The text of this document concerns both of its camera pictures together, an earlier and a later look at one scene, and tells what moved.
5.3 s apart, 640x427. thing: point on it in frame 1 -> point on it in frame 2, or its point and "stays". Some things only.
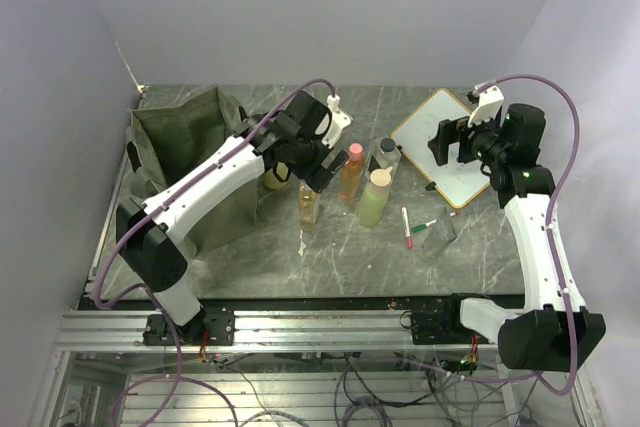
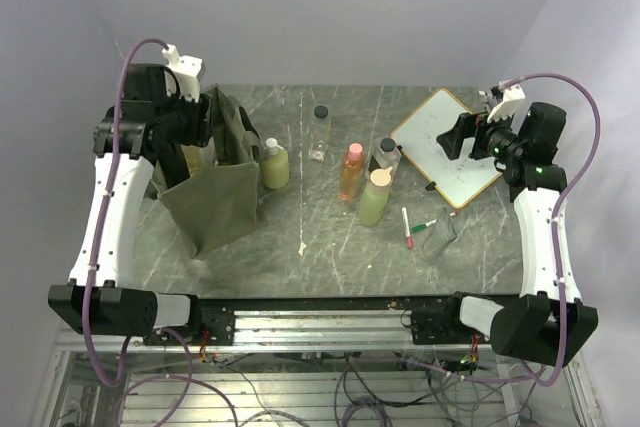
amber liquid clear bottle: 308,206 -> 193,156
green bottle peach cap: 374,200 stays
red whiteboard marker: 407,229 stays
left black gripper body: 313,152 -> 182,122
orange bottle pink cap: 352,176 stays
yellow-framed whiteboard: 457,182 stays
